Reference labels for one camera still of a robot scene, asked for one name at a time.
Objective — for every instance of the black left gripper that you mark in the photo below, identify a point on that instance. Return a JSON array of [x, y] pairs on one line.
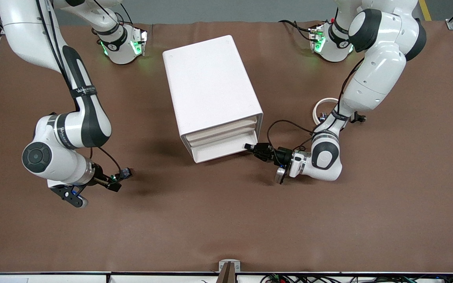
[[281, 156]]

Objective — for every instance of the grey aluminium camera post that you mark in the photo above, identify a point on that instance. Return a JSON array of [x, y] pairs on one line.
[[229, 267]]

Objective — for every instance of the brown table mat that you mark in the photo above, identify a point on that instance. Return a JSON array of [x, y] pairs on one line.
[[226, 220]]

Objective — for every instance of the small brown black component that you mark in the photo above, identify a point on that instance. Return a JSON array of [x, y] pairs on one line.
[[322, 116]]

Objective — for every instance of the green push button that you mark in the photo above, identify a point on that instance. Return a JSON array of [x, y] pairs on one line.
[[127, 173]]

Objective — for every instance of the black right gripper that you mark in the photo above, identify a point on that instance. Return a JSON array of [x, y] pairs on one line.
[[101, 176]]

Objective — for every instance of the small black clip component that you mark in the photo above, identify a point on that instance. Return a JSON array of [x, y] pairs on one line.
[[361, 117]]

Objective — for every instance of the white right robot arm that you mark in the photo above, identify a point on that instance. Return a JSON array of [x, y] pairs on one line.
[[81, 118]]

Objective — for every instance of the white plastic drawer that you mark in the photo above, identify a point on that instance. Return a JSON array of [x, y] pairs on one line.
[[222, 133], [226, 151], [222, 125]]

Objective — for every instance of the white drawer cabinet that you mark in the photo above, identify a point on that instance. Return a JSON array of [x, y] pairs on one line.
[[210, 90]]

